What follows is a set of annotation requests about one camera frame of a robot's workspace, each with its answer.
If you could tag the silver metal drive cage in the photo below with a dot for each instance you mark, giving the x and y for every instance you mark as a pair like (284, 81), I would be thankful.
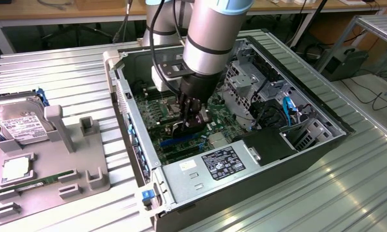
(245, 82)

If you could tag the metal slat side table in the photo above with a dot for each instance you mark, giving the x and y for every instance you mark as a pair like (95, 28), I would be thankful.
(375, 26)

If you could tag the grey parts rack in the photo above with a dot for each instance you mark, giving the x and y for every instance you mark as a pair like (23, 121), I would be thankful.
(49, 169)

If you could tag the silver chipset heatsink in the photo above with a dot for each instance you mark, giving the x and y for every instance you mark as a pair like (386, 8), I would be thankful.
(218, 140)

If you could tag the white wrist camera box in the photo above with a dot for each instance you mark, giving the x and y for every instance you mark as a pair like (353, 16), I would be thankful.
(164, 81)

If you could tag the blue case latch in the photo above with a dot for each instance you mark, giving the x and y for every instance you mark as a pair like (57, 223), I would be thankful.
(147, 195)

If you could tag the black expansion slot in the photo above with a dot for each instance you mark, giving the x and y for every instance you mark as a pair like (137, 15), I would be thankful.
(184, 152)

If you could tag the black open PC case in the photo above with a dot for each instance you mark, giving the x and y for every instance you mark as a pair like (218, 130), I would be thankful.
(245, 191)

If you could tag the black box under desk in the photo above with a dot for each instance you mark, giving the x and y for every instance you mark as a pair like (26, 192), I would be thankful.
(345, 64)

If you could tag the black plastic air shroud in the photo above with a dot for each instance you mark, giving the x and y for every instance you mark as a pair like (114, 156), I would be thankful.
(265, 145)

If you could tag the black graphics card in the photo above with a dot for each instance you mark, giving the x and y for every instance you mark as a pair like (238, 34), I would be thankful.
(184, 131)

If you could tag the grey power supply unit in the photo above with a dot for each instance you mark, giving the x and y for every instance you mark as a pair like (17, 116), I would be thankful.
(188, 183)

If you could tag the CPU socket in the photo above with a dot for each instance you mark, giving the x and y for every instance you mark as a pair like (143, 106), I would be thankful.
(169, 107)

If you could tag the silver hard disk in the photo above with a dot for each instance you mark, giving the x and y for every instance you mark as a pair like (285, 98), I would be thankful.
(19, 120)

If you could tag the green motherboard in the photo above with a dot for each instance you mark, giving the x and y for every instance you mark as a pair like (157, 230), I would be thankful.
(220, 123)

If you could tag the green RAM stick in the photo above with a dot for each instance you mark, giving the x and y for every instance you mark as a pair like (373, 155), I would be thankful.
(37, 183)

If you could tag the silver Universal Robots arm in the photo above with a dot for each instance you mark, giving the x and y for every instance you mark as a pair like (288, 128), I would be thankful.
(210, 36)

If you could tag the wooden desk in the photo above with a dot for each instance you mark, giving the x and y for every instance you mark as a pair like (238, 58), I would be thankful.
(83, 9)

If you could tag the silver CPU chip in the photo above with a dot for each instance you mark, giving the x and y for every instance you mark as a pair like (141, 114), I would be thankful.
(17, 169)

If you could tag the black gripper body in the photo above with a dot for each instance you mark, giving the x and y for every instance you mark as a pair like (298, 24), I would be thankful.
(198, 87)

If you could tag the blue expansion slot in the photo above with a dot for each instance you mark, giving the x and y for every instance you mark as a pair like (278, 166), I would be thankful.
(168, 143)

